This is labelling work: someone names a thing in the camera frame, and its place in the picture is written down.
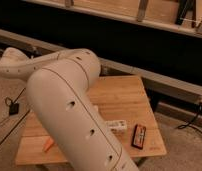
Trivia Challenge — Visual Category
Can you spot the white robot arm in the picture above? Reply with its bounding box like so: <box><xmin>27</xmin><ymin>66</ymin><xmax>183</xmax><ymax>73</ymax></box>
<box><xmin>0</xmin><ymin>47</ymin><xmax>139</xmax><ymax>171</ymax></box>

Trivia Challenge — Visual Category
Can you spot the wooden table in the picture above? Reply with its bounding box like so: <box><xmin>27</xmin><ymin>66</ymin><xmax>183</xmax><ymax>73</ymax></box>
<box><xmin>15</xmin><ymin>76</ymin><xmax>167</xmax><ymax>165</ymax></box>

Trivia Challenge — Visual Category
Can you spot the white labelled bottle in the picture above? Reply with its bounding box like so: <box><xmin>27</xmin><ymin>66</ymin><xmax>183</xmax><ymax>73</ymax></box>
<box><xmin>106</xmin><ymin>120</ymin><xmax>127</xmax><ymax>133</ymax></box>

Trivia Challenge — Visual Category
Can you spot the orange carrot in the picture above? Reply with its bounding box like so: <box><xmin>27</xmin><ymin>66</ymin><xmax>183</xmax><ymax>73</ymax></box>
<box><xmin>43</xmin><ymin>139</ymin><xmax>54</xmax><ymax>152</ymax></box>

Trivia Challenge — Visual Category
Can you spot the black cable with adapter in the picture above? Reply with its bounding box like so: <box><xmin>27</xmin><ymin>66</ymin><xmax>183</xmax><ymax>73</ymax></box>
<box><xmin>0</xmin><ymin>87</ymin><xmax>31</xmax><ymax>152</ymax></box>

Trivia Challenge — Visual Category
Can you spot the black cable on right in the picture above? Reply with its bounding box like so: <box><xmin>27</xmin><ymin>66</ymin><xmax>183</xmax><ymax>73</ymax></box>
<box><xmin>176</xmin><ymin>101</ymin><xmax>202</xmax><ymax>145</ymax></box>

